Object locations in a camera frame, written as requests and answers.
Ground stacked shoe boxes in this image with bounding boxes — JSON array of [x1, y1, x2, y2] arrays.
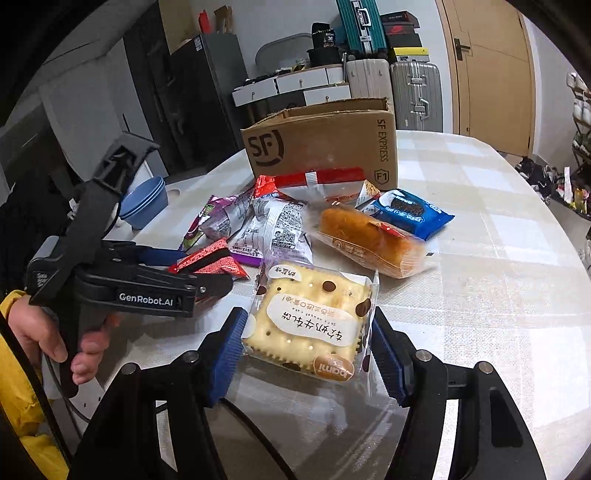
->
[[380, 11, 430, 63]]

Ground silver suitcase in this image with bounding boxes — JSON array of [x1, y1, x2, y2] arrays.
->
[[391, 61, 443, 133]]

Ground cracker sandwich pack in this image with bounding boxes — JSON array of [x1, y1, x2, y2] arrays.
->
[[242, 260, 380, 384]]

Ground white drawer desk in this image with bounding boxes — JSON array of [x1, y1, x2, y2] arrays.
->
[[232, 64, 352, 107]]

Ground teal suitcase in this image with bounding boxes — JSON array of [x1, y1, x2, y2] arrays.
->
[[337, 0, 388, 59]]

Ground SF cardboard box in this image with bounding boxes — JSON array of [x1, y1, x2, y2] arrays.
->
[[242, 98, 399, 190]]

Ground bread roll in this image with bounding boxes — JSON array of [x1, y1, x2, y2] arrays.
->
[[304, 202, 428, 279]]

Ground silver grey snack bag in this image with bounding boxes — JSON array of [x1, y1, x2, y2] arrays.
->
[[228, 197, 314, 267]]

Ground red small snack pack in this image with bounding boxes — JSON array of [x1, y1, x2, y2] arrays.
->
[[167, 238, 249, 279]]

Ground black refrigerator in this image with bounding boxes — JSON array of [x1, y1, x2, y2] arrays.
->
[[171, 33, 247, 171]]

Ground purple candy bag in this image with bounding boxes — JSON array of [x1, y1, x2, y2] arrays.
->
[[178, 189, 252, 252]]

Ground wooden door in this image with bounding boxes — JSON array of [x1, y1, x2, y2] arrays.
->
[[436, 0, 535, 157]]

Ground blue Oreo pack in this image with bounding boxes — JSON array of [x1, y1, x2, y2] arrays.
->
[[361, 189, 455, 241]]

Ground beige suitcase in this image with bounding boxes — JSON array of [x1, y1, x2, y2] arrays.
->
[[345, 59, 394, 110]]

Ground blue stacked bowls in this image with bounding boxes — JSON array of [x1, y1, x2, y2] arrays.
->
[[119, 177, 168, 230]]

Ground shoe rack with shoes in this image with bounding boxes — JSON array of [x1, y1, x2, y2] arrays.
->
[[515, 72, 590, 220]]

